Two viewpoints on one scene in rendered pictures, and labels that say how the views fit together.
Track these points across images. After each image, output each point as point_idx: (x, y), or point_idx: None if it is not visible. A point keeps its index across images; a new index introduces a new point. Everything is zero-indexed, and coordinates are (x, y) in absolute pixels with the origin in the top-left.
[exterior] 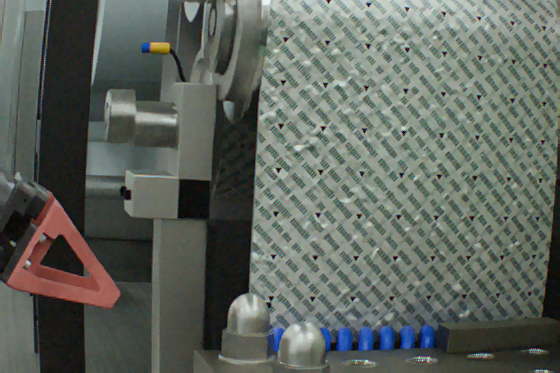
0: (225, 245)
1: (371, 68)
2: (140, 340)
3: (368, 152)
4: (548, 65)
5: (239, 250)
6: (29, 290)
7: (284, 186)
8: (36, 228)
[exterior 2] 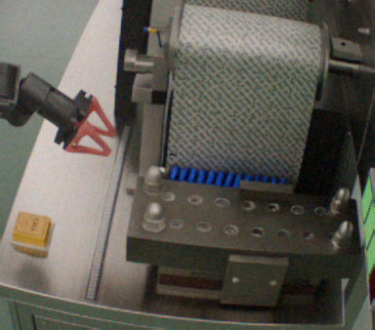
0: (170, 114)
1: (223, 76)
2: None
3: (220, 106)
4: (311, 81)
5: None
6: (73, 152)
7: (183, 114)
8: (76, 134)
